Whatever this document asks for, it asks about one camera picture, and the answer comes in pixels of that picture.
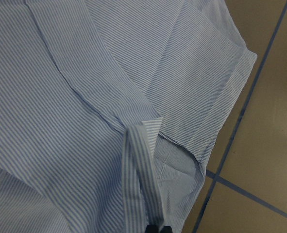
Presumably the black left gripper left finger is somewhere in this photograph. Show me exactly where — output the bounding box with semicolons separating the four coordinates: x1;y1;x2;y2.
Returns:
145;225;159;233

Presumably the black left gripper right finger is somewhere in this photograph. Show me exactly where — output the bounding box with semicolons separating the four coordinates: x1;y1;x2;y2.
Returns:
160;226;172;233

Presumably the light blue striped shirt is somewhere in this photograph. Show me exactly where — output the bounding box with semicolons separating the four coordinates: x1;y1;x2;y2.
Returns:
0;0;257;233

